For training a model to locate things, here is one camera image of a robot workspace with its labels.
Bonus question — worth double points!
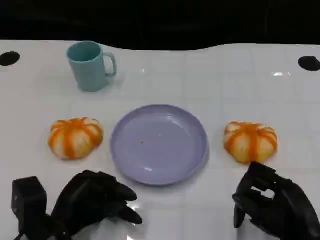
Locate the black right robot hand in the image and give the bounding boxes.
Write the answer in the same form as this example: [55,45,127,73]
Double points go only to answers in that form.
[231,161,320,240]

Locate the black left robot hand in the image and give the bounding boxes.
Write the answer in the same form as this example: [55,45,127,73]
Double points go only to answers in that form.
[50,170,144,238]

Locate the orange and white toy bread roll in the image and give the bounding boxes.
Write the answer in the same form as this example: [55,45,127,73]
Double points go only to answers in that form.
[223,121,278,165]
[47,117,104,161]

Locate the lilac plate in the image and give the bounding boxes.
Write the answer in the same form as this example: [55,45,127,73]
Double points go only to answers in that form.
[110,104,210,187]

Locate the pale green mug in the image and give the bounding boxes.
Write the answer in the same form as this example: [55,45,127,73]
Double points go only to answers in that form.
[66,40,118,92]

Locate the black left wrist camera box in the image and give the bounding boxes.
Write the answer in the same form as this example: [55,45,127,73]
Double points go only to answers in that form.
[11,175,48,236]

